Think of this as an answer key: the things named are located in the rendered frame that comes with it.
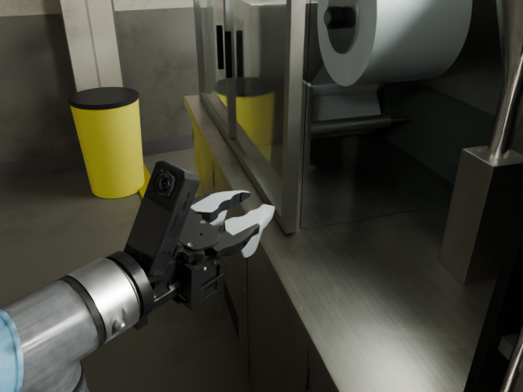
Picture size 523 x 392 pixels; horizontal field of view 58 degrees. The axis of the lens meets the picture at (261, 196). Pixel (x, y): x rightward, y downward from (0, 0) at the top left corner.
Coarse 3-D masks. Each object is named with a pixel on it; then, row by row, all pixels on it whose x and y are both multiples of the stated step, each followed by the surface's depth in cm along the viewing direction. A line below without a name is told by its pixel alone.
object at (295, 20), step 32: (224, 0) 141; (288, 0) 91; (224, 32) 141; (288, 32) 93; (288, 64) 95; (288, 96) 98; (224, 128) 170; (288, 128) 101; (288, 160) 105; (288, 192) 109; (288, 224) 113
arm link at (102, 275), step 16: (80, 272) 44; (96, 272) 44; (112, 272) 44; (96, 288) 43; (112, 288) 44; (128, 288) 44; (96, 304) 42; (112, 304) 43; (128, 304) 44; (112, 320) 43; (128, 320) 45; (112, 336) 44
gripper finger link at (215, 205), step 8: (224, 192) 60; (232, 192) 60; (240, 192) 60; (248, 192) 62; (208, 200) 58; (216, 200) 58; (224, 200) 58; (232, 200) 59; (240, 200) 61; (192, 208) 56; (200, 208) 56; (208, 208) 56; (216, 208) 57; (224, 208) 59; (208, 216) 56; (216, 216) 57; (224, 216) 62; (216, 224) 61
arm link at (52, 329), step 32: (64, 288) 42; (0, 320) 38; (32, 320) 39; (64, 320) 40; (96, 320) 42; (0, 352) 37; (32, 352) 38; (64, 352) 40; (0, 384) 36; (32, 384) 39; (64, 384) 41
